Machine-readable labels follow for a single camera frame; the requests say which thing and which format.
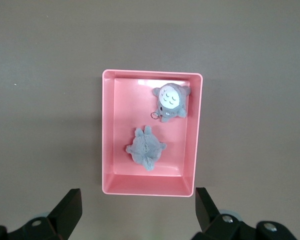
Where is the grey plush toy white belly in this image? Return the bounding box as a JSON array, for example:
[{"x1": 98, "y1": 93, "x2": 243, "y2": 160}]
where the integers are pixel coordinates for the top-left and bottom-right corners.
[{"x1": 151, "y1": 82, "x2": 192, "y2": 123}]

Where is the plain grey plush toy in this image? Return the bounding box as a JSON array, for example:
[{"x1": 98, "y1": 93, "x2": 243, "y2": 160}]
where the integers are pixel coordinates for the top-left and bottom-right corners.
[{"x1": 125, "y1": 125, "x2": 168, "y2": 172}]

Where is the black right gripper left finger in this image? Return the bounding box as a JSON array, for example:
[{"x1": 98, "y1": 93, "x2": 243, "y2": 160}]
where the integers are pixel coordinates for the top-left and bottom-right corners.
[{"x1": 0, "y1": 188, "x2": 83, "y2": 240}]

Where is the pink plastic box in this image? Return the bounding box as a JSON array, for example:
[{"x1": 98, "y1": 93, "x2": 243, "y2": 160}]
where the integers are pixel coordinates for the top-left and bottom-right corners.
[{"x1": 101, "y1": 69, "x2": 204, "y2": 198}]

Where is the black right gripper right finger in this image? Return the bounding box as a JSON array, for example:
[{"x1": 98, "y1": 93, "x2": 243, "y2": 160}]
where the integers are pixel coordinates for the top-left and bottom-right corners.
[{"x1": 193, "y1": 187, "x2": 297, "y2": 240}]

